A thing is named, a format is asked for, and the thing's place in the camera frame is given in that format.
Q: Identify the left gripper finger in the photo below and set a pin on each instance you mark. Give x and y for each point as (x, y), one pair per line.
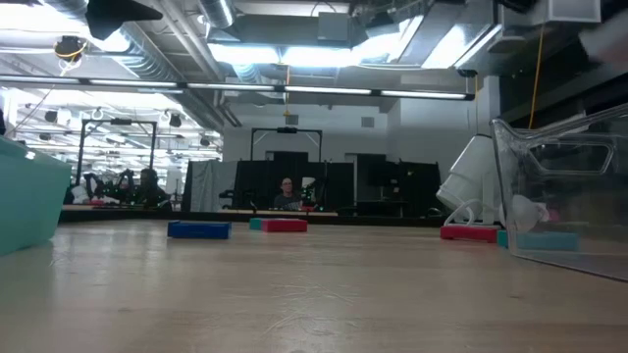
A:
(118, 15)

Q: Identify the dark blue small box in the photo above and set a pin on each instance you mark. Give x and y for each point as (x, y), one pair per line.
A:
(198, 230)

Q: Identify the red small box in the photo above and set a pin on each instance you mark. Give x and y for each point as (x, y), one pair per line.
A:
(468, 234)
(284, 225)

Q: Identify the teal printed small box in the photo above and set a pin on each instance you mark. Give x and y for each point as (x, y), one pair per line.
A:
(539, 240)

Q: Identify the person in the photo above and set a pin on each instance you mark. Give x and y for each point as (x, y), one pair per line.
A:
(287, 196)
(147, 188)

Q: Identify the grey curtain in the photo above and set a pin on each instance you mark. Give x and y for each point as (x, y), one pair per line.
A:
(211, 184)

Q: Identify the teal plastic tray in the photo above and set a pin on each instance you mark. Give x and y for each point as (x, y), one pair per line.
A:
(29, 196)

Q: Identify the grey ceiling box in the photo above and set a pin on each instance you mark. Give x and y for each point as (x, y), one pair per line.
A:
(333, 27)

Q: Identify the long LED light bar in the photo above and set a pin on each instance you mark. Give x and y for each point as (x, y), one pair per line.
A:
(324, 90)

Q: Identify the white ceiling unit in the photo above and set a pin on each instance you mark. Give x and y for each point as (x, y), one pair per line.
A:
(569, 11)

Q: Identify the clear plastic bin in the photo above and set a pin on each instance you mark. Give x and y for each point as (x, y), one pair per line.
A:
(564, 260)

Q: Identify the silver ceiling duct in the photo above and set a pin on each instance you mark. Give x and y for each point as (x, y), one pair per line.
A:
(216, 12)

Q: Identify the black rig frame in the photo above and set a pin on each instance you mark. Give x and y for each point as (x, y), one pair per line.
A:
(287, 130)
(120, 121)

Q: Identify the black table frame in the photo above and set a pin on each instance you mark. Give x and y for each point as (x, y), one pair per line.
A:
(147, 216)

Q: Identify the black partition wall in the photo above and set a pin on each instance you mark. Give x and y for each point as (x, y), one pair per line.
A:
(392, 181)

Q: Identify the white security camera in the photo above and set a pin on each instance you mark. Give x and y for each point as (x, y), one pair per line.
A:
(471, 171)

